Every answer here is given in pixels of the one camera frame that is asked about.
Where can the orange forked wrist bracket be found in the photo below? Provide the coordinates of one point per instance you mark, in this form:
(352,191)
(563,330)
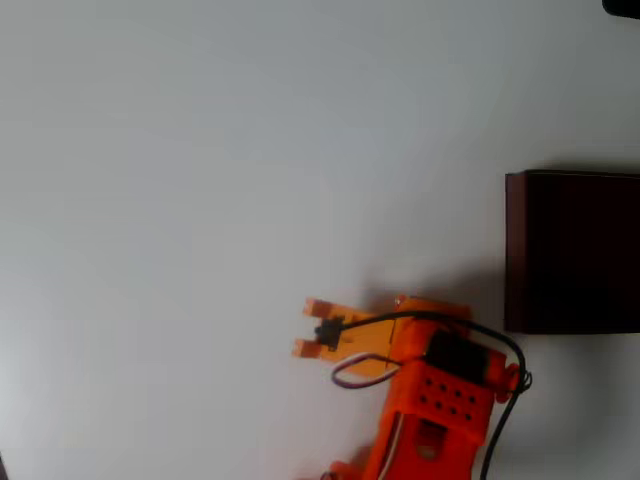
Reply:
(365,345)

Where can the orange gripper with servo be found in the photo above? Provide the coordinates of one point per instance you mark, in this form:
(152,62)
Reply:
(361,334)

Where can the dark brown open box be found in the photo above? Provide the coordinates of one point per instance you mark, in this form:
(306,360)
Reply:
(580,250)

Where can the black object at picture corner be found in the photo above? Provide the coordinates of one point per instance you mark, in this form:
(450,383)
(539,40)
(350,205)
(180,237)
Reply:
(622,7)

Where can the red-orange robot arm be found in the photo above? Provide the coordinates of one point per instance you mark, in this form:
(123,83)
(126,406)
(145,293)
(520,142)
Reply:
(450,440)

